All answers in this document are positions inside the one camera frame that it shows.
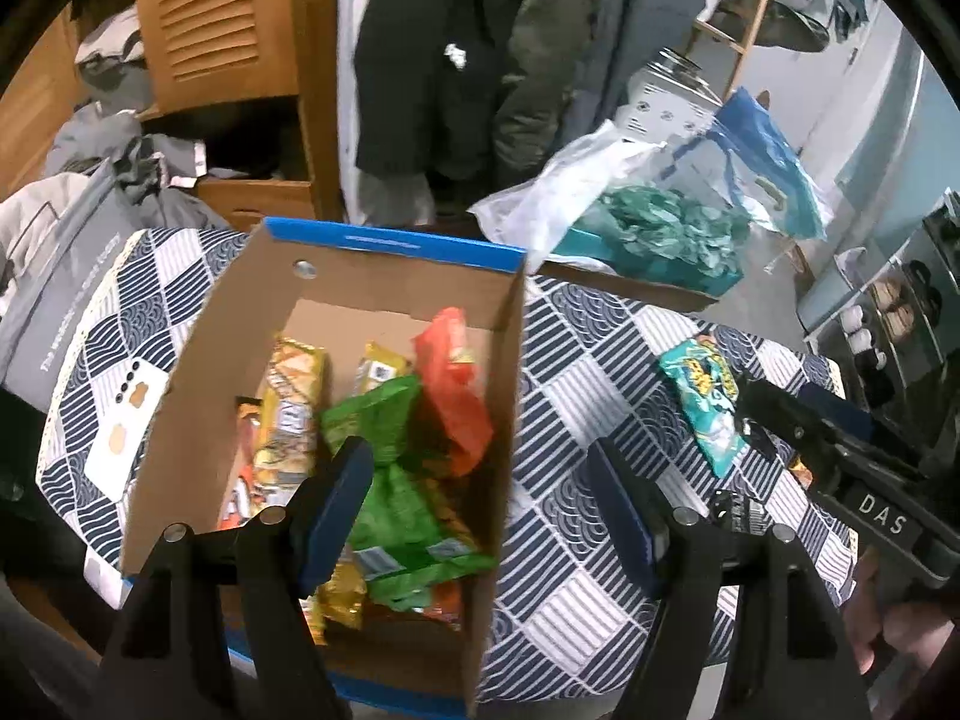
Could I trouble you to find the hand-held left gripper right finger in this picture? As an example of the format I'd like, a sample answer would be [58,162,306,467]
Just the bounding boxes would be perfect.
[589,439,871,720]

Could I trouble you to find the red snack packet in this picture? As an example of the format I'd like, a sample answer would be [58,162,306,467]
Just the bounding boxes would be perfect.
[411,306,496,478]

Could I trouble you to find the gold snack packet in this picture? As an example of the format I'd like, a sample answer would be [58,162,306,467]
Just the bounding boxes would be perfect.
[311,561,370,647]

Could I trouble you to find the light green snack packet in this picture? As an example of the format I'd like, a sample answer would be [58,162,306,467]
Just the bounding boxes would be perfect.
[321,373,422,467]

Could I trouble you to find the grey clothes pile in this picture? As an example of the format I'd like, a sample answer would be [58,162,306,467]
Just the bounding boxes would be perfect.
[43,6,212,205]

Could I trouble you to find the black snack packet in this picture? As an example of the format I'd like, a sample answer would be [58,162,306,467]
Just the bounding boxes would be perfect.
[711,490,772,539]

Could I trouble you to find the grey blue hanging coat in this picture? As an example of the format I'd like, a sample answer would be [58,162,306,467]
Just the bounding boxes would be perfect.
[577,0,712,128]

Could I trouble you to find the black hanging coat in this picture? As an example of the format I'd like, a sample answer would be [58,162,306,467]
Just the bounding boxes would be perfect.
[352,0,527,182]

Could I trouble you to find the beige shoes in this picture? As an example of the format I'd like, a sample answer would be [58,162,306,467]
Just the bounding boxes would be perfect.
[872,280,917,340]

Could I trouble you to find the shoe rack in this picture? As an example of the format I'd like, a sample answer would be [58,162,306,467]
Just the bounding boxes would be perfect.
[801,193,960,425]

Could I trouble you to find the teal snack packet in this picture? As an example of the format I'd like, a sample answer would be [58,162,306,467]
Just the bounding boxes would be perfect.
[658,336,752,479]

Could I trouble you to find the white door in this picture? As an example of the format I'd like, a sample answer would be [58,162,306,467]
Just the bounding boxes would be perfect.
[804,19,932,192]

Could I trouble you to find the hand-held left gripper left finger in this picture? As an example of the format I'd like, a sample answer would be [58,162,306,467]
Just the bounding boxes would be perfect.
[97,436,376,720]

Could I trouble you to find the grey fabric bag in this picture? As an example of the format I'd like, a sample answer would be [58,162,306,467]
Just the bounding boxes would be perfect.
[0,156,235,400]

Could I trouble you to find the olive hanging coat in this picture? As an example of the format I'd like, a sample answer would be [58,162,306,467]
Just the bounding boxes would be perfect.
[491,0,640,175]

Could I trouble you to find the teal crumpled paper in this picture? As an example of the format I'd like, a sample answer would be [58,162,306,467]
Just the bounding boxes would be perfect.
[591,186,752,280]

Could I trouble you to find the yellow triangle print snack packet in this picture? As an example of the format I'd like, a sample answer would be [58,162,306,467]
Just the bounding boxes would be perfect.
[253,332,332,500]

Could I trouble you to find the small yellow snack packet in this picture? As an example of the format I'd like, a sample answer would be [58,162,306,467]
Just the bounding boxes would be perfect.
[351,340,411,393]

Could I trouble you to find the wooden ladder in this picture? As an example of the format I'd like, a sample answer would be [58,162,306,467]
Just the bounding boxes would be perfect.
[688,0,786,104]

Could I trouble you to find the white hanging garment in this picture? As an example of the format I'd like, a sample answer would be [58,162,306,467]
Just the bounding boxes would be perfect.
[334,0,437,227]

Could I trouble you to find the blue plastic bag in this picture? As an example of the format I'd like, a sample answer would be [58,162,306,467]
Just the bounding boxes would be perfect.
[666,85,827,242]

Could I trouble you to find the white plastic bag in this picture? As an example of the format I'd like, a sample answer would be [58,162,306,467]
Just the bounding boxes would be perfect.
[467,118,677,257]

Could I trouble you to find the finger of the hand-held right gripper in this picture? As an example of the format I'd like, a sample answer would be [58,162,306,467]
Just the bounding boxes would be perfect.
[739,379,848,470]
[795,382,877,445]

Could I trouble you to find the dark green snack bag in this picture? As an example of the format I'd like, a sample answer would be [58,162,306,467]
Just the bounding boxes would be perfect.
[347,463,497,610]

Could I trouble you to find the wooden louvered wardrobe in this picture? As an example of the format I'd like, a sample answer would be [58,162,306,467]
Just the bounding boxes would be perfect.
[0,0,347,235]

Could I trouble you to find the white shoes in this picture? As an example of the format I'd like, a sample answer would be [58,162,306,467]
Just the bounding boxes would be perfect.
[838,306,891,374]

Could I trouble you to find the white card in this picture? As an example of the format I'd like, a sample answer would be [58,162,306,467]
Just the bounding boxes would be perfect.
[81,366,171,486]

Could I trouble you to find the blue cardboard box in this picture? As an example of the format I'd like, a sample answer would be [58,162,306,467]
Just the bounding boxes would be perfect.
[120,216,530,718]

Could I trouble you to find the olive jacket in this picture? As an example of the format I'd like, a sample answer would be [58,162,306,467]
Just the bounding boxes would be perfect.
[756,0,835,55]

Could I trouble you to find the blue white patterned tablecloth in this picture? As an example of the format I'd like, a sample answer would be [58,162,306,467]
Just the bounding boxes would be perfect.
[36,225,862,707]

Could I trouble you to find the person's right hand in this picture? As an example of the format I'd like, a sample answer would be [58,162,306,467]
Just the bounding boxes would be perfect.
[846,549,960,691]

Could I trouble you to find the orange snack bag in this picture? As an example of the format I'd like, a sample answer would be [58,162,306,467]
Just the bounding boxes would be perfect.
[216,396,265,533]

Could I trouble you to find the black shoes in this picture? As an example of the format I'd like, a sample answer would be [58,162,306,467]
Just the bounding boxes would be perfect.
[902,259,947,317]

